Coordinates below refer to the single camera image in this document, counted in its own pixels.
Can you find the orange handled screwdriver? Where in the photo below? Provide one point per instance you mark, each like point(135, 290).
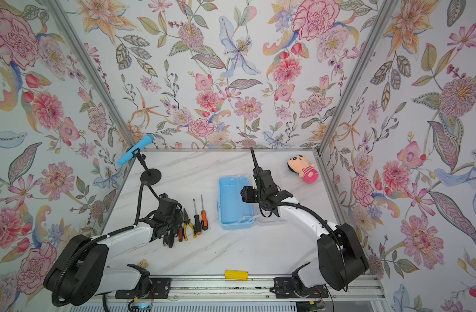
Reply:
point(204, 220)

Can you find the black handled ratchet wrench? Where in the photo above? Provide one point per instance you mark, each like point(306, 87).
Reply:
point(170, 240)

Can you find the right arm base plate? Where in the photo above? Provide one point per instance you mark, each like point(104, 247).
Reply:
point(291, 288)

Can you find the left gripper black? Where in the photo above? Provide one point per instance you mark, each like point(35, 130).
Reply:
point(179, 216)

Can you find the blue plastic tool box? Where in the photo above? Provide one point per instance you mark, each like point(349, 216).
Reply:
point(234, 213)

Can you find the blue microphone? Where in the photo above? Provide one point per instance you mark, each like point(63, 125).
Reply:
point(133, 151)

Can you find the pink plush doll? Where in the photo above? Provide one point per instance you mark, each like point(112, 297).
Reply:
point(301, 165)

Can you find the clear tool box lid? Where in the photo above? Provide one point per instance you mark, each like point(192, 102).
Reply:
point(273, 220)

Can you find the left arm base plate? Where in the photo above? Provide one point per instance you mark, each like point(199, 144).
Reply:
point(154, 288)

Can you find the black microphone stand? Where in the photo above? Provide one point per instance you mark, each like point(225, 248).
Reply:
point(151, 176)

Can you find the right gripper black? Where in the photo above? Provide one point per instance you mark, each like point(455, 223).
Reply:
point(247, 195)

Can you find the yellow black pliers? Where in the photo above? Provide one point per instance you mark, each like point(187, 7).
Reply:
point(186, 224)

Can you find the yellow tape strip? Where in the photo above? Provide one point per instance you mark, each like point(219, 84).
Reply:
point(236, 275)

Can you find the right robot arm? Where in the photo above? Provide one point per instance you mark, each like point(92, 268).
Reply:
point(340, 257)

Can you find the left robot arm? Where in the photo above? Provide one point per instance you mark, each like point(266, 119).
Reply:
point(84, 270)

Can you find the aluminium front rail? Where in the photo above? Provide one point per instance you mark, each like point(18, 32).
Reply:
point(256, 288)

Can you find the red black handled screwdriver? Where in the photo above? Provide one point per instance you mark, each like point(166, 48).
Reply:
point(197, 224)

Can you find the green black small screwdriver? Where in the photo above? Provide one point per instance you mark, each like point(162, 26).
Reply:
point(166, 239)

